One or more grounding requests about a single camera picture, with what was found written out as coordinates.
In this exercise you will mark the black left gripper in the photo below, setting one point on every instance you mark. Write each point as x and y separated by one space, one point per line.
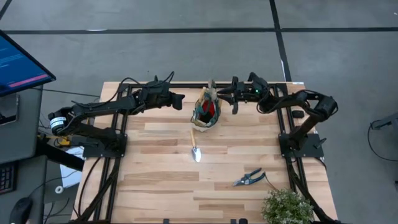
155 95

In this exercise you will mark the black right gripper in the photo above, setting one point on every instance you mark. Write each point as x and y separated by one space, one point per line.
243 93

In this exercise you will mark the red gardening glove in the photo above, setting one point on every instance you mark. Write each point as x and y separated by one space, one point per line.
207 107

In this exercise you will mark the beige green canvas gardening bag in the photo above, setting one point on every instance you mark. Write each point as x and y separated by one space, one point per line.
200 127

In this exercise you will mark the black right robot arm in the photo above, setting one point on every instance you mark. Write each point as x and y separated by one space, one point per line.
311 99

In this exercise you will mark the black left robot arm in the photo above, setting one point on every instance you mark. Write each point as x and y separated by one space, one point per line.
102 105

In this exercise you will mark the black table clamp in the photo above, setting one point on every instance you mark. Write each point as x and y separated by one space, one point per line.
166 221
155 79
233 221

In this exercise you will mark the small black block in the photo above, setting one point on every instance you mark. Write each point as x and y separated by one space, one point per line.
298 114

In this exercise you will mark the small green potted plant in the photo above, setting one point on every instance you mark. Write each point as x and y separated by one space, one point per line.
286 208

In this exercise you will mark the white paper sheet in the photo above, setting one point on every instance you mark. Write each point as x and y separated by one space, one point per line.
70 177

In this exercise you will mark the white tape roll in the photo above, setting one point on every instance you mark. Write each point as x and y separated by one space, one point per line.
55 189

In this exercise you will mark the large black computer monitor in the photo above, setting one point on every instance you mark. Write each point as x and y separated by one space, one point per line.
18 65

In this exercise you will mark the black keyboard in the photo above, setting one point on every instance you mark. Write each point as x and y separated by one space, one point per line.
7 179

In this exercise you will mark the black computer mouse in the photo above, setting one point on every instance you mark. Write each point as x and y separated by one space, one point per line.
21 211

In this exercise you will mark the black aluminium rig frame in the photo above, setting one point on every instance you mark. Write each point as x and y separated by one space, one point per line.
192 85

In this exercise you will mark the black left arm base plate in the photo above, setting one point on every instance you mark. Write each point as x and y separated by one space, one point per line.
102 153

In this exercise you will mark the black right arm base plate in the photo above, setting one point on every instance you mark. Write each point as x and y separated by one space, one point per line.
311 152

